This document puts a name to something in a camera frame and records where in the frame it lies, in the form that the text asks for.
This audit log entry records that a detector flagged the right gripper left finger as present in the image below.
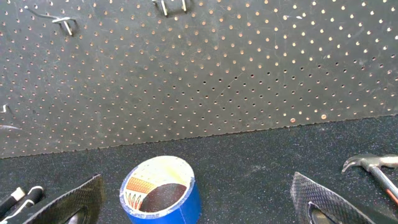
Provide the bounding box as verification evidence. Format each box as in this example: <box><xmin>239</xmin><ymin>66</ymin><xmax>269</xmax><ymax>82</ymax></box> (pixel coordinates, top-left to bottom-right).
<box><xmin>22</xmin><ymin>174</ymin><xmax>105</xmax><ymax>224</ymax></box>

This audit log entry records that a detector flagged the metal hook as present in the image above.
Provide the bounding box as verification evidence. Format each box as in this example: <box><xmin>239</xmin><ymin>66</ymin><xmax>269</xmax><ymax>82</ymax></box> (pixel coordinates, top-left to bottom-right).
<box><xmin>151</xmin><ymin>0</ymin><xmax>188</xmax><ymax>17</ymax></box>
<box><xmin>0</xmin><ymin>103</ymin><xmax>21</xmax><ymax>131</ymax></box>
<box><xmin>24</xmin><ymin>5</ymin><xmax>77</xmax><ymax>37</ymax></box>

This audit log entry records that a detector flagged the roll of blue tape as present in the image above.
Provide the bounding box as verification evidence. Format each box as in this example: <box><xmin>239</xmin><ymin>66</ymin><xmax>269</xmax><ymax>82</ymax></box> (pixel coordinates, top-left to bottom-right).
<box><xmin>119</xmin><ymin>155</ymin><xmax>202</xmax><ymax>224</ymax></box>

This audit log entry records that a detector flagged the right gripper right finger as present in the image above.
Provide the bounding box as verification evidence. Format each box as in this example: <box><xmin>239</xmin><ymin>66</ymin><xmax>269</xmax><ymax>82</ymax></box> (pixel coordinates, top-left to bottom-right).
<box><xmin>290</xmin><ymin>171</ymin><xmax>377</xmax><ymax>224</ymax></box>

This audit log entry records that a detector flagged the black pegboard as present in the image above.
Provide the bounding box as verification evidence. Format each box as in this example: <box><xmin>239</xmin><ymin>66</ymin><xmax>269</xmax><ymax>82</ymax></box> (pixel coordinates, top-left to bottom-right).
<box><xmin>0</xmin><ymin>0</ymin><xmax>398</xmax><ymax>159</ymax></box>

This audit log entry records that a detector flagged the hammer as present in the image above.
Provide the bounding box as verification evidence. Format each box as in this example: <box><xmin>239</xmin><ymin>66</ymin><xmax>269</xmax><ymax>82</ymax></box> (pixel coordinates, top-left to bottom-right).
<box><xmin>341</xmin><ymin>153</ymin><xmax>398</xmax><ymax>206</ymax></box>

